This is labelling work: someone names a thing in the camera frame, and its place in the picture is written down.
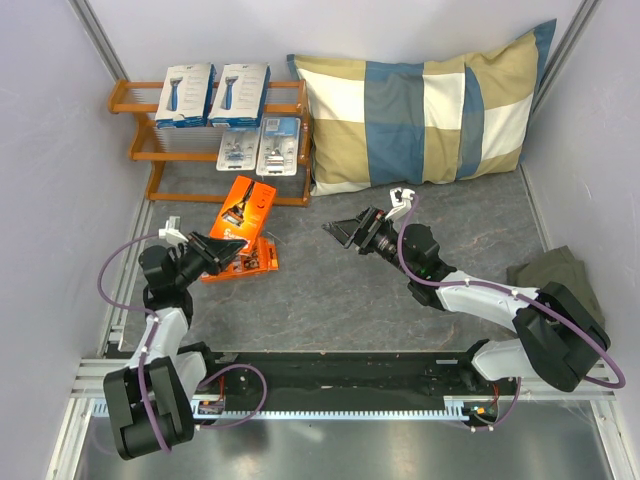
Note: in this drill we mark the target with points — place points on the white box blue razor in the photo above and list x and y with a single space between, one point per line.
240 96
186 96

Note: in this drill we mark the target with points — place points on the clear blister razor pack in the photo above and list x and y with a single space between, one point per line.
238 150

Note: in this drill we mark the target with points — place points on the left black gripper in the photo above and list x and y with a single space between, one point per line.
213 251

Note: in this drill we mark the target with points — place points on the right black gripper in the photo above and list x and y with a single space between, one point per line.
370 225

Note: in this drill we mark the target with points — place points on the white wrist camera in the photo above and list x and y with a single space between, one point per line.
171 229
401 201

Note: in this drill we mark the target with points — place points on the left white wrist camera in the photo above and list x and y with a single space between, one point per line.
171 229

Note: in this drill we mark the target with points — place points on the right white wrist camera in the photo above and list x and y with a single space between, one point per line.
401 201

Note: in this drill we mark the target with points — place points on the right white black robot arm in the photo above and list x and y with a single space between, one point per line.
556 339

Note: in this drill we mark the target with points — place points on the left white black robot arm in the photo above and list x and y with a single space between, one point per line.
149 399

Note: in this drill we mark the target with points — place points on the Gillette razor blister pack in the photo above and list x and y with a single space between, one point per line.
278 146

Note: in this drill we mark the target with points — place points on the orange razor cartridge pack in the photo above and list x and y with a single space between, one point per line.
263 259

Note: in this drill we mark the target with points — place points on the olive green cloth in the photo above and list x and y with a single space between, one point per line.
561 266

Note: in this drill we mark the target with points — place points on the orange black razor pack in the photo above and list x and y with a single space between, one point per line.
244 211

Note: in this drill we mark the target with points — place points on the blue beige checkered pillow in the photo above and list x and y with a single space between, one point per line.
435 122

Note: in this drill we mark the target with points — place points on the orange wooden two-tier shelf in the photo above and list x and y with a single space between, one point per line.
201 145

